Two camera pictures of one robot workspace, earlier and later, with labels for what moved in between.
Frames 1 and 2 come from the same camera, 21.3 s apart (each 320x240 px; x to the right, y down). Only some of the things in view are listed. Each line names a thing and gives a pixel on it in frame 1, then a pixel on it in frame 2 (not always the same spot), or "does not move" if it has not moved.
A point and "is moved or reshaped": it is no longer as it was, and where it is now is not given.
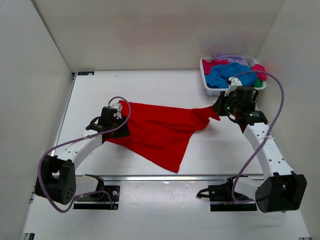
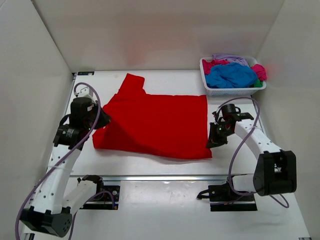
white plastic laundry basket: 215,91 does not move
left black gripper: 124,132 → 105,118
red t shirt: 161,133 is moved or reshaped
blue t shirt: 220,74 does not move
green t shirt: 258,83 does not move
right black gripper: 218,105 → 214,141
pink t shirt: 258,69 does not move
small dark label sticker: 92,73 does not move
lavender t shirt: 232,58 does not move
